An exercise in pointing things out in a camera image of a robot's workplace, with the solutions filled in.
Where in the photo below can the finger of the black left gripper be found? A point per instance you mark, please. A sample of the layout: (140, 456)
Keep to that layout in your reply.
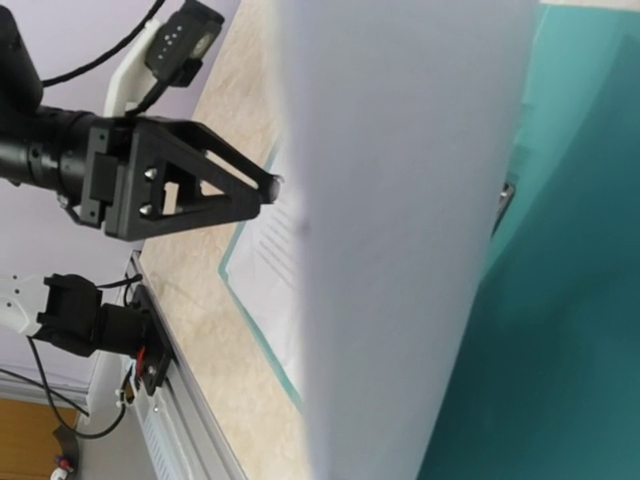
(181, 176)

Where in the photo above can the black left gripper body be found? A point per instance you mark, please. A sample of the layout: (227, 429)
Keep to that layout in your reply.
(106, 199)

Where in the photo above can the printed paper sheet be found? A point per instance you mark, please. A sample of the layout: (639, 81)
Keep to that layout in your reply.
(260, 269)

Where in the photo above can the printed paper stack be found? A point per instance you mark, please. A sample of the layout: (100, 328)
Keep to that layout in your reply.
(400, 116)

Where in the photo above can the dark green folder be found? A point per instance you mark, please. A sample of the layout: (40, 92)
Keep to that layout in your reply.
(545, 384)

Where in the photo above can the metal folder clip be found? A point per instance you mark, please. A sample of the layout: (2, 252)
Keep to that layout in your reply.
(507, 195)

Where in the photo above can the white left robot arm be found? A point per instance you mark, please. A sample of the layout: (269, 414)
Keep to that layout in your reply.
(41, 146)

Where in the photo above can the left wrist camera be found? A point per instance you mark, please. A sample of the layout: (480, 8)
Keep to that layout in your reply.
(164, 55)

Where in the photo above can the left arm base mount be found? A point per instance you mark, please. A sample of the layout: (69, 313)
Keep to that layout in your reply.
(76, 320)

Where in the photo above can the front aluminium rail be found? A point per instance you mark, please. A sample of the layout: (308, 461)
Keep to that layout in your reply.
(182, 435)

